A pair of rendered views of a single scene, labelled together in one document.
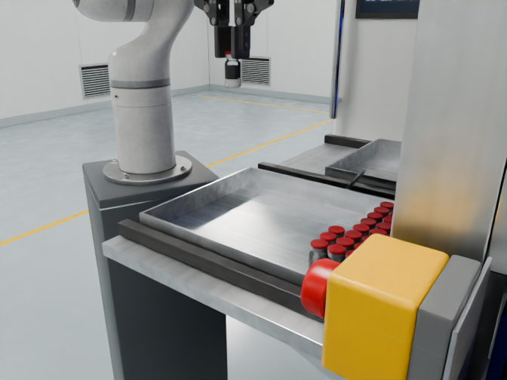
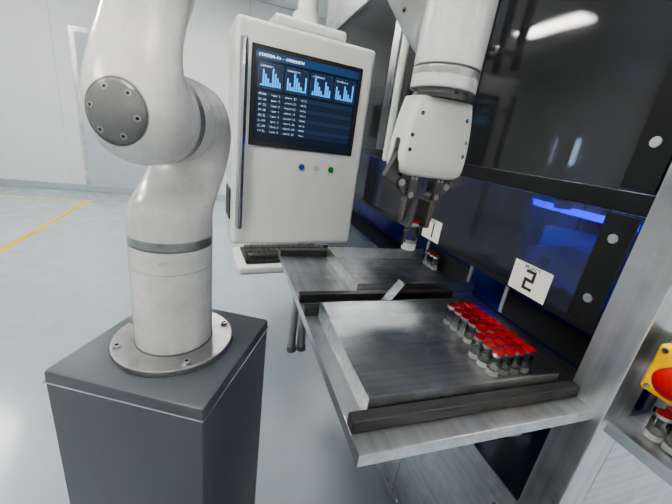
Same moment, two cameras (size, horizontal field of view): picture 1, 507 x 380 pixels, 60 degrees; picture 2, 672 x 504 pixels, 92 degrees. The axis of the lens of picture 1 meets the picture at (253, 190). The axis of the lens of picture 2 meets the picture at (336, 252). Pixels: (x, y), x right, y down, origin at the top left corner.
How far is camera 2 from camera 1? 65 cm
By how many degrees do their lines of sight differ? 53
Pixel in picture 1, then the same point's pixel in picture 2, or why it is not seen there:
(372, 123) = (265, 228)
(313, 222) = (413, 332)
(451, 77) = not seen: outside the picture
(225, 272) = (481, 406)
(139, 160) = (194, 334)
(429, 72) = not seen: outside the picture
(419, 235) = (655, 335)
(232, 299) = (507, 423)
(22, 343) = not seen: outside the picture
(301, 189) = (370, 309)
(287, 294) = (528, 396)
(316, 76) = (39, 161)
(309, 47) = (22, 130)
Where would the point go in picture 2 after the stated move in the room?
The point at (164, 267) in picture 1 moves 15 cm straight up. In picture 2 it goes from (440, 434) to (469, 337)
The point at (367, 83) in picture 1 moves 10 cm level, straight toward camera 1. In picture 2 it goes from (260, 197) to (274, 203)
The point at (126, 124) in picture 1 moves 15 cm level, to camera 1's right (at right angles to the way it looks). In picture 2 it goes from (179, 297) to (256, 273)
